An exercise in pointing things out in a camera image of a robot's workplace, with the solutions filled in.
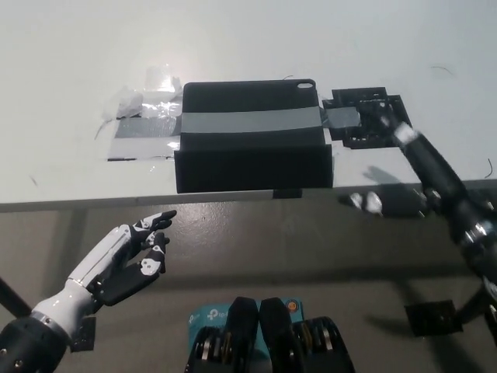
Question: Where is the white and black left hand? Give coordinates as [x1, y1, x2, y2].
[68, 209, 179, 308]

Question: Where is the white and black right hand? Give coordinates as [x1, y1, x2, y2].
[336, 189, 426, 219]

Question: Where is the black folding tablet cover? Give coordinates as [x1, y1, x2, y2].
[173, 79, 335, 195]

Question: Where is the silver tape piece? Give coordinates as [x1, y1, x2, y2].
[105, 136, 182, 162]

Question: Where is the teal TP-Link box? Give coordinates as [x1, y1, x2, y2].
[188, 297, 304, 350]

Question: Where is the black slanted rod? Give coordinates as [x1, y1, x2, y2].
[0, 274, 34, 318]

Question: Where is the black 3D-printed fixture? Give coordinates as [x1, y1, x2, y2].
[321, 85, 419, 151]

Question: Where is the large black floor plate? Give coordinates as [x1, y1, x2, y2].
[403, 299, 466, 337]

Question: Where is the shiny clear tape strip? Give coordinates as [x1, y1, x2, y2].
[137, 99, 183, 117]

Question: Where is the crumpled white tape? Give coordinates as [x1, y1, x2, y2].
[115, 85, 145, 120]

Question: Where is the clear tape patch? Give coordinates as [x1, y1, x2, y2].
[145, 64, 183, 93]

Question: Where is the gray duct tape strip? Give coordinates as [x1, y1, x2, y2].
[114, 106, 362, 140]

